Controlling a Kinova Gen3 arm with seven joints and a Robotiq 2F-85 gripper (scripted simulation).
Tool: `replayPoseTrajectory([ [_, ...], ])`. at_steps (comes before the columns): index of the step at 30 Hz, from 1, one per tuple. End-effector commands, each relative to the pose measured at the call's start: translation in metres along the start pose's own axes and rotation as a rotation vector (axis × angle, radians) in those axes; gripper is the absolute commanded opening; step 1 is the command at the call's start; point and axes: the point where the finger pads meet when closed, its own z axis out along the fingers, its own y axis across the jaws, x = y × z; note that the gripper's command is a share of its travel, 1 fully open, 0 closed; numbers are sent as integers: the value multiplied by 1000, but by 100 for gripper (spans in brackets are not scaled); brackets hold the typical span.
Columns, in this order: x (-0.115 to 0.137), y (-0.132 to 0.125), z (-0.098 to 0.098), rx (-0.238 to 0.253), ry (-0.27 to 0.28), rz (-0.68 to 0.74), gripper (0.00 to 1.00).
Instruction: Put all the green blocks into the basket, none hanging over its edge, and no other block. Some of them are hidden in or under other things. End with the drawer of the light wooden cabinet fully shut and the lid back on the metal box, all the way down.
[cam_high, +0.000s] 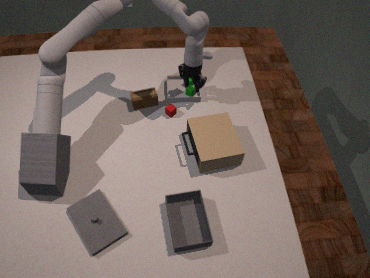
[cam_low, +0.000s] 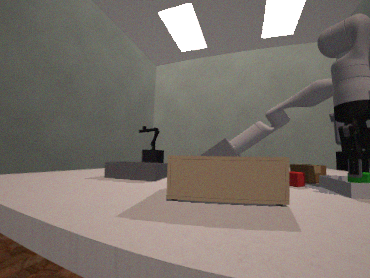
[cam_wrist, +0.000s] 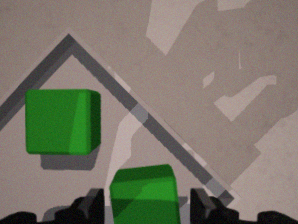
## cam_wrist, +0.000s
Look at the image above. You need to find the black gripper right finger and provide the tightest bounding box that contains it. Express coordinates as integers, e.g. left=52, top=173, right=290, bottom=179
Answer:
left=190, top=188, right=298, bottom=224

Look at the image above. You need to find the green block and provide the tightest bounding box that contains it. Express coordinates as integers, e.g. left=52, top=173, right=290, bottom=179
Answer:
left=109, top=164, right=181, bottom=224
left=25, top=89, right=101, bottom=155

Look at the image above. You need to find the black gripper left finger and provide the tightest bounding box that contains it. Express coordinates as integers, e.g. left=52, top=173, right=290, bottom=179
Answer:
left=0, top=188, right=105, bottom=224

